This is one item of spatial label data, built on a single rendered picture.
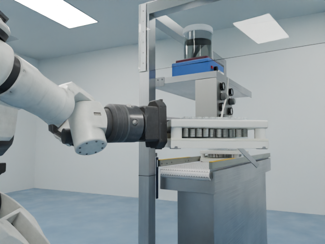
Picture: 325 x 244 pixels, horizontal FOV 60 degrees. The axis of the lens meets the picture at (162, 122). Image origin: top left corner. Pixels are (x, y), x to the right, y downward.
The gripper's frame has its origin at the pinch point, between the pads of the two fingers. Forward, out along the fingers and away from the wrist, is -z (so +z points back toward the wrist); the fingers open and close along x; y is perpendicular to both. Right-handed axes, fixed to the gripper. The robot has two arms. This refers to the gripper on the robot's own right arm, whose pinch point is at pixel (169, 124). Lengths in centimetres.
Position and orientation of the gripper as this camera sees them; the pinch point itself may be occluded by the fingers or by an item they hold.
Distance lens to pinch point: 73.8
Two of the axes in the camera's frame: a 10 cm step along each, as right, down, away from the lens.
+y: 6.0, -0.7, -7.9
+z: -8.0, -0.3, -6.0
